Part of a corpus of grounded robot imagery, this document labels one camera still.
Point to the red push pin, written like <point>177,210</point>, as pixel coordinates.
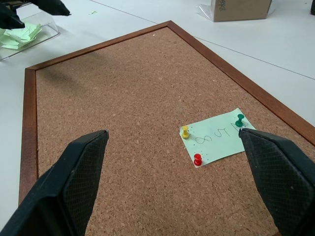
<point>197,160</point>

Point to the dark object at table edge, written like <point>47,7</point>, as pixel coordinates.
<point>313,6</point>

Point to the light green paper note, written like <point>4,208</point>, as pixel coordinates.
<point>216,148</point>

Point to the clear plastic tray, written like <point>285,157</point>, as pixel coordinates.
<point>50,28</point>

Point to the small green paper scrap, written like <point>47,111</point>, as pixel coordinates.
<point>92,12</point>

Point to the cork board with wooden frame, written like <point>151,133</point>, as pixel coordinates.
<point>135,98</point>

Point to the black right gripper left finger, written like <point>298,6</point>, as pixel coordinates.
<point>61,186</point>

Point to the yellow push pin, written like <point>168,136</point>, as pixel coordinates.
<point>185,134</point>

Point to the brown cardboard box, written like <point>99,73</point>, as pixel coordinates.
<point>241,9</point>

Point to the green note with scribble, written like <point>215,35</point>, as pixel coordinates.
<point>28,32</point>

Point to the clear plastic bag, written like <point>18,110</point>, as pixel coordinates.
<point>204,11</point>

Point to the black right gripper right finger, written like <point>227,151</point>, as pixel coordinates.
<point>283,177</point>

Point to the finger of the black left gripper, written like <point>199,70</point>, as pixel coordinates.
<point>8,20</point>
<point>53,7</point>

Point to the green push pin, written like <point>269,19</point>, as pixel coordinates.
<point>239,121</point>

